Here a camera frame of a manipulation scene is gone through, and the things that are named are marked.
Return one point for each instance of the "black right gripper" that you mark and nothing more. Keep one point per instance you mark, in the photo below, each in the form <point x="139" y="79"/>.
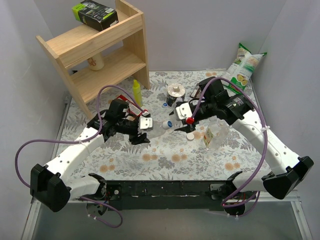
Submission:
<point x="200" y="114"/>

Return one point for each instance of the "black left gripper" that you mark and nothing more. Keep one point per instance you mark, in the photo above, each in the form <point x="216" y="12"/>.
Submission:
<point x="139" y="131"/>

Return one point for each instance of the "clear plastic bottle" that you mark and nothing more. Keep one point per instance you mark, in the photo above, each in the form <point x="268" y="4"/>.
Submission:
<point x="178" y="101"/>
<point x="157" y="130"/>

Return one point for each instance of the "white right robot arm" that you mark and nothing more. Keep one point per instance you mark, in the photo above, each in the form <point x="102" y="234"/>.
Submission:
<point x="280" y="169"/>

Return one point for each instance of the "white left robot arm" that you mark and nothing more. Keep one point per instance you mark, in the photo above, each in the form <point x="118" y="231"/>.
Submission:
<point x="50" y="183"/>

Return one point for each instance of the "white bottle black cap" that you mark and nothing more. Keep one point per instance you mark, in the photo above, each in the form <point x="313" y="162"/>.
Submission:
<point x="213" y="119"/>

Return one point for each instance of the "clear bottle with label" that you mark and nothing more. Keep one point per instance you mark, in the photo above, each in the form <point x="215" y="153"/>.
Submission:
<point x="215" y="134"/>

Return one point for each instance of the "yellow spray bottle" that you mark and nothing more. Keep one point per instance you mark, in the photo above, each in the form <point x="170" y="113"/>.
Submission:
<point x="137" y="92"/>

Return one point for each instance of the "floral table mat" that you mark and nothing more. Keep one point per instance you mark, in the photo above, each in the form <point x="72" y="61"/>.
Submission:
<point x="169" y="156"/>

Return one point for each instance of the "red white box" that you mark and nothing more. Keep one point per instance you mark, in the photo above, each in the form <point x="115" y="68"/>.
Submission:
<point x="132" y="109"/>

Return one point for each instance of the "brown snack packet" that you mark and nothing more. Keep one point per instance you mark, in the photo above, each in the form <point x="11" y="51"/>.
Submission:
<point x="196" y="92"/>

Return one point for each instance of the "wooden shelf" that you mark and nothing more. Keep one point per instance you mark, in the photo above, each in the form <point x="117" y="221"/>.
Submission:
<point x="82" y="42"/>

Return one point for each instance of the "green chips bag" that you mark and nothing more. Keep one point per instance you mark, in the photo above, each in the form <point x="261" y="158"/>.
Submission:
<point x="244" y="65"/>

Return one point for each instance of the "beige cup on shelf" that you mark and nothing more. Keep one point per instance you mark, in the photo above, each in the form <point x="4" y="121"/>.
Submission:
<point x="96" y="62"/>

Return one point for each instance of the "black green box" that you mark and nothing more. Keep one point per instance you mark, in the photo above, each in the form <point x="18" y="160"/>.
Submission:
<point x="95" y="15"/>

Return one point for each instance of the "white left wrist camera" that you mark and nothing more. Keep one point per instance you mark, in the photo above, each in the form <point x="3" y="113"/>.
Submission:
<point x="145" y="123"/>

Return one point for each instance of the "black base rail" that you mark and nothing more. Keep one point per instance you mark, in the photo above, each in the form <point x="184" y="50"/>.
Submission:
<point x="163" y="194"/>

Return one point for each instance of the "aluminium frame rail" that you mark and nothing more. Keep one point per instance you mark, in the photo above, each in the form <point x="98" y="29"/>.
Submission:
<point x="287" y="197"/>

